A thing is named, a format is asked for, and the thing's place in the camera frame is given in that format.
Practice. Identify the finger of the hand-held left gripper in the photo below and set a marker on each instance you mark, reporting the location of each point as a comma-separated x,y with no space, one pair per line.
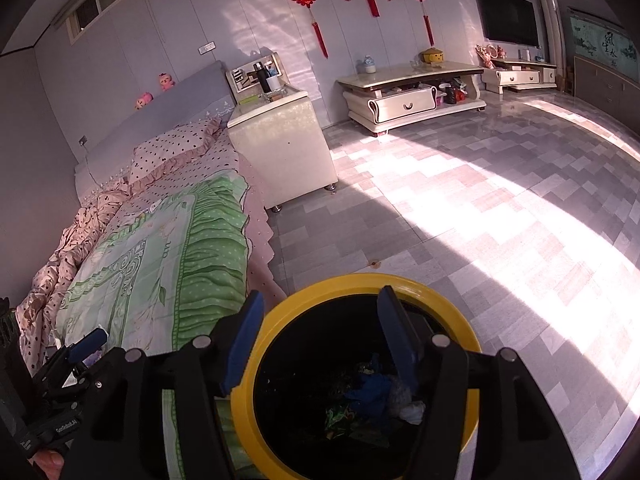
87,346

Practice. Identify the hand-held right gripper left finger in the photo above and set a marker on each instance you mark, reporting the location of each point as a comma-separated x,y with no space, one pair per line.
245,340

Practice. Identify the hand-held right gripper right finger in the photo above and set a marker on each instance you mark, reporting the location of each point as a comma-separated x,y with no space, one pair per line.
397,335

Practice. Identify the light blue toe sock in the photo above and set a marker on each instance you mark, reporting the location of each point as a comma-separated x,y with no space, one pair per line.
400,392

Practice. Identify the blue cloth glove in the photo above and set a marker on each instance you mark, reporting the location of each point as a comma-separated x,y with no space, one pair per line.
370,390

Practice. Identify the white tissue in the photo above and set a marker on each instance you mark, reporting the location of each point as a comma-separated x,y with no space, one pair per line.
412,414

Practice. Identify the yellow-rimmed bin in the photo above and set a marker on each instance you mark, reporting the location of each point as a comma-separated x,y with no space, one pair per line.
320,287

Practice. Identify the green snack wrapper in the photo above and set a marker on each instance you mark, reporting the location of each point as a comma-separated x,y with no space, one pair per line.
345,420

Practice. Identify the person's left hand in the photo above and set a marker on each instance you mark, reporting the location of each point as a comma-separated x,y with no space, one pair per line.
47,465

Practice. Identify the pink polka dot quilt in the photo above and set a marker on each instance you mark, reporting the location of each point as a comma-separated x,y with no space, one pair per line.
55,270

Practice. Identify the white nightstand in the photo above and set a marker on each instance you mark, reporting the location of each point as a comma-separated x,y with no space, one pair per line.
285,150

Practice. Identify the polka dot pillow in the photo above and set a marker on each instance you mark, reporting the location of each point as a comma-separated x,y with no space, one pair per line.
175,150

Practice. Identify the cream coffee table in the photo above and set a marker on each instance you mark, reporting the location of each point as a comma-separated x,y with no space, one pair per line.
400,105

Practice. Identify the bed with grey headboard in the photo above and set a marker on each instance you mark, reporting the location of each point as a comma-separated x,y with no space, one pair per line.
175,105

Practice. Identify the pink plush toy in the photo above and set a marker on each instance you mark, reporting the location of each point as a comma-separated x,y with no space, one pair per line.
166,82
143,101

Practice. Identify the white cup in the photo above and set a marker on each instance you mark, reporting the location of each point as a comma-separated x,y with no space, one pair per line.
272,83

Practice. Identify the black thermos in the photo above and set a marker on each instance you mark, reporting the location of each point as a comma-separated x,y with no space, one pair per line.
260,79

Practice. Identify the clear water bottle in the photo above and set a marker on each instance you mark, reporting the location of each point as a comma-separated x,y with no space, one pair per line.
369,65

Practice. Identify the cream television stand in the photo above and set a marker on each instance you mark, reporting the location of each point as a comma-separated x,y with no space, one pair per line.
520,77

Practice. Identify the pink figurines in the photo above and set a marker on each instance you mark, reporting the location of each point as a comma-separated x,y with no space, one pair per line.
490,55

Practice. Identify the grey cabinet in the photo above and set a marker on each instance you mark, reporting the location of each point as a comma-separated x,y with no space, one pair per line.
605,90

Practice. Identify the white standing air conditioner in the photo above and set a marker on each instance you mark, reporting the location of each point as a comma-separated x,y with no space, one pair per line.
552,35

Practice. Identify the black television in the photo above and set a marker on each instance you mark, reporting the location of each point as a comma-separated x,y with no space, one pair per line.
510,15

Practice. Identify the framed landscape painting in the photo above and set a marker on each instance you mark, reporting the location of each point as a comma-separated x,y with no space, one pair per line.
600,40

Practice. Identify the white wall switch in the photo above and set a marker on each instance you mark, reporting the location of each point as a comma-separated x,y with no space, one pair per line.
207,48

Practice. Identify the small wall window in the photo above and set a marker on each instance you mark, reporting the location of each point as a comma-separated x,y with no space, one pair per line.
95,5

